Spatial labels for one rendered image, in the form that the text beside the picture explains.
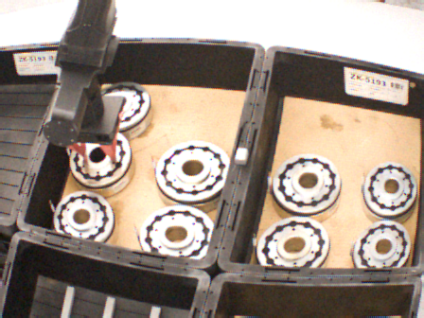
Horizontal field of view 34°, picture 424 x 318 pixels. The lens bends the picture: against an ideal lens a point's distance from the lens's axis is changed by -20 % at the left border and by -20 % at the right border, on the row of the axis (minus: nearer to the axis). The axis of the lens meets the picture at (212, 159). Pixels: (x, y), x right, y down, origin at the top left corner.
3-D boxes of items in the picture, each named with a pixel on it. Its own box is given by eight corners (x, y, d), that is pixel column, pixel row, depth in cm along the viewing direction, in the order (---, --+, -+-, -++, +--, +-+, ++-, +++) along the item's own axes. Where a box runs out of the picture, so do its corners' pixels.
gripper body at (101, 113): (114, 142, 110) (104, 107, 104) (54, 136, 112) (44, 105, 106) (126, 104, 113) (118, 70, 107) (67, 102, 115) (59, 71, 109)
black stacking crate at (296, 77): (273, 97, 131) (268, 46, 122) (425, 121, 125) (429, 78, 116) (223, 309, 106) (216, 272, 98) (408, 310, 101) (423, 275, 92)
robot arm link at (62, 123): (123, 30, 99) (67, 23, 98) (100, 97, 92) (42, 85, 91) (106, 84, 108) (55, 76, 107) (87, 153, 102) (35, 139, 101)
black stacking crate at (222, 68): (97, 85, 137) (89, 42, 128) (271, 96, 131) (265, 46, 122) (37, 270, 112) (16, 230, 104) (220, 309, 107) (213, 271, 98)
